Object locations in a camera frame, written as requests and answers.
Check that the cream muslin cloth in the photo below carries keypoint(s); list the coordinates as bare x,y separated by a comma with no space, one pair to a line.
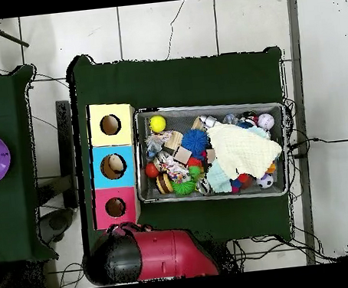
242,152

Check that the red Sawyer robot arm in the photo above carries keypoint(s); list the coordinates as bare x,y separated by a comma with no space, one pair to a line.
173,255

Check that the wooden three-hole sorting box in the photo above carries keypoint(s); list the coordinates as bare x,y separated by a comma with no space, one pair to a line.
128,176

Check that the shallow clear mesh bin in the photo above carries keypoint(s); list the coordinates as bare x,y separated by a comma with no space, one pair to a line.
140,129

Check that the brown striped burger toy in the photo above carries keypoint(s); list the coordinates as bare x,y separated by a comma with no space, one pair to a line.
164,183

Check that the red-orange ball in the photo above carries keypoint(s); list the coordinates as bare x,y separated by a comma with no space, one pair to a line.
152,171

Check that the yellow ball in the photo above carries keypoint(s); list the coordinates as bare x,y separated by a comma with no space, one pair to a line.
157,123

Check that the blue spiky ball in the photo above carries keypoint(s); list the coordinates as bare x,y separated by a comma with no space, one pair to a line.
194,141

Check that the silver plastic toy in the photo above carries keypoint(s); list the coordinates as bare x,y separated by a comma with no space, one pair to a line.
208,121

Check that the small soccer ball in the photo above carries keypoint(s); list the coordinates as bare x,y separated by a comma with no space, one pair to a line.
265,181

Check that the dark green tablecloth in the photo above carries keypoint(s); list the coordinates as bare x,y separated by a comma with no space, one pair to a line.
0,106
179,81

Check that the white baseball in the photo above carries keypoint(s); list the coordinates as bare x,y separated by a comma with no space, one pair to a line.
266,121

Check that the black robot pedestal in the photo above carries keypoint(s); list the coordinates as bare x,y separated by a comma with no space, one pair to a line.
224,260

